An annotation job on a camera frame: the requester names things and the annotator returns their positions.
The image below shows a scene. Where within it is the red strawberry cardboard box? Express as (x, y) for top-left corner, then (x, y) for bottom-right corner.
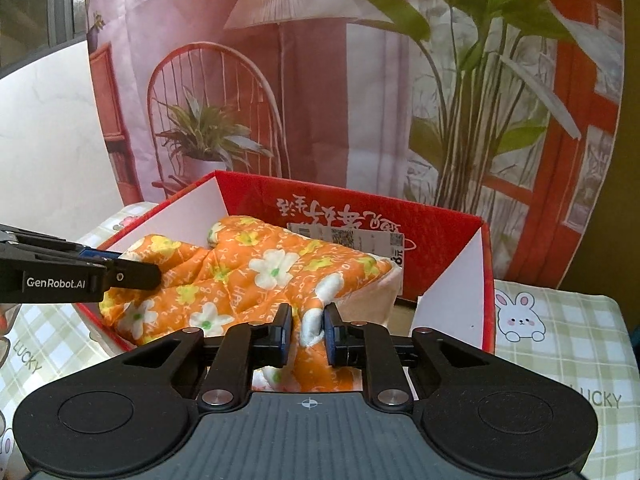
(99, 171), (496, 352)

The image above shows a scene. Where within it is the printed room scene backdrop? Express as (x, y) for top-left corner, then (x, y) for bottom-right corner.
(76, 0), (624, 287)

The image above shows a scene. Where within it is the green plaid bunny tablecloth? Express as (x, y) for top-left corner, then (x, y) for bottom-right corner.
(1, 203), (639, 479)

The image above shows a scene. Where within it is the orange floral quilted cloth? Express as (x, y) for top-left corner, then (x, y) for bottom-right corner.
(99, 216), (402, 392)

